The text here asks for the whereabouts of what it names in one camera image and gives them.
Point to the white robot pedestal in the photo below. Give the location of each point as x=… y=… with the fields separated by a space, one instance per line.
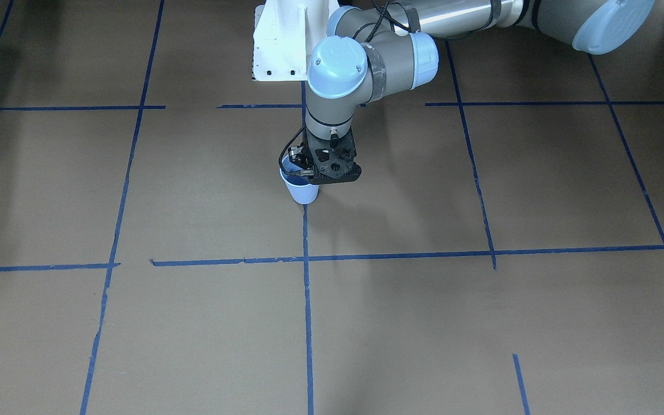
x=285 y=33

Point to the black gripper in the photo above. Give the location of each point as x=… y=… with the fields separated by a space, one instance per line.
x=295 y=156

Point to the blue ribbed cup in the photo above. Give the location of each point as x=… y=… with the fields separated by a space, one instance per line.
x=302 y=191

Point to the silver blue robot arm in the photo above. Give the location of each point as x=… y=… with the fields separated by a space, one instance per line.
x=370 y=54

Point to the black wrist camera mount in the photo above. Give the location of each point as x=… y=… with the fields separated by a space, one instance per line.
x=342 y=163

